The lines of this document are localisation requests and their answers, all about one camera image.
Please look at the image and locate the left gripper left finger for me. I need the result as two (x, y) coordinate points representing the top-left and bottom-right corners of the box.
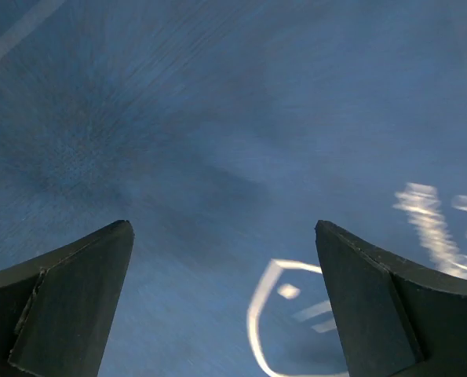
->
(0, 220), (134, 377)

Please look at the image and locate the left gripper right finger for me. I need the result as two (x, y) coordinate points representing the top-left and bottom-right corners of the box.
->
(316, 220), (467, 377)

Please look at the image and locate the dark blue cloth napkin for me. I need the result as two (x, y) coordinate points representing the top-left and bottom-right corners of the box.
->
(0, 1), (467, 376)

